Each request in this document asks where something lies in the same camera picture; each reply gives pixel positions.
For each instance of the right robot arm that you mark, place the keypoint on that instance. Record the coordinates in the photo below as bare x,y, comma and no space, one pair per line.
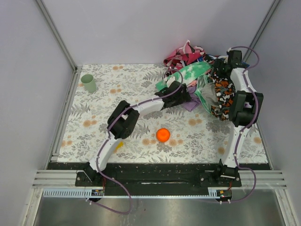
238,102

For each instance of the white cable duct rail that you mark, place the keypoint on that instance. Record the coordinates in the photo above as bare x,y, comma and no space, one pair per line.
89,193

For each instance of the orange plastic ball toy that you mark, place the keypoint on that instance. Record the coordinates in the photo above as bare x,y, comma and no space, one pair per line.
163,135

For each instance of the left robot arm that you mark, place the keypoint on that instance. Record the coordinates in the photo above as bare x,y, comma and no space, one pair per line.
121,125

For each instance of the yellow toy block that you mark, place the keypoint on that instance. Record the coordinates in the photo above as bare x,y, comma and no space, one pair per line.
121,144

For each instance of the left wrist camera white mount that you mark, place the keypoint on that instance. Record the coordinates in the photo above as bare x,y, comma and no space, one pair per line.
170,79

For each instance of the pink red patterned cloth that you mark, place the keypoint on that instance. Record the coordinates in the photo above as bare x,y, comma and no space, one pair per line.
183,56

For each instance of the green white tie-dye cloth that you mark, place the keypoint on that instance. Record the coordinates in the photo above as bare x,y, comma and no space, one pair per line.
196,78

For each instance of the right aluminium frame post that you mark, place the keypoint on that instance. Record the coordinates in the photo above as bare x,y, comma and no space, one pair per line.
263,25

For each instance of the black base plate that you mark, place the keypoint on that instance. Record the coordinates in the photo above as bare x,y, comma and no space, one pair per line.
151,178

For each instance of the left aluminium frame post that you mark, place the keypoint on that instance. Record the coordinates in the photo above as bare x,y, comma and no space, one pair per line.
49,21

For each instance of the floral table mat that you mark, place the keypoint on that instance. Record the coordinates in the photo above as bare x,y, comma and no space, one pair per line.
143,123

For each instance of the black orange camouflage cloth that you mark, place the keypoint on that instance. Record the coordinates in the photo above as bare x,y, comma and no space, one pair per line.
225,90

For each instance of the blue white patterned cloth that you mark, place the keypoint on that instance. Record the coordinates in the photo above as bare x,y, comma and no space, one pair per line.
210,58

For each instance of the purple polo shirt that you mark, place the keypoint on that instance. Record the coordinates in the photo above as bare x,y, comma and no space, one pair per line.
191,105

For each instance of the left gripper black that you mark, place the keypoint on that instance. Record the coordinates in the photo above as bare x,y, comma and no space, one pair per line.
182,94

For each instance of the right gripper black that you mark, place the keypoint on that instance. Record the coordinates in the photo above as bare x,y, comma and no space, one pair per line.
217,65

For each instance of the green plastic cup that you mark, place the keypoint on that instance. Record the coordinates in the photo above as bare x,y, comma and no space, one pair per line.
89,83

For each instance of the aluminium frame post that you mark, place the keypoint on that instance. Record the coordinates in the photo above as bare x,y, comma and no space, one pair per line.
263,25
49,21

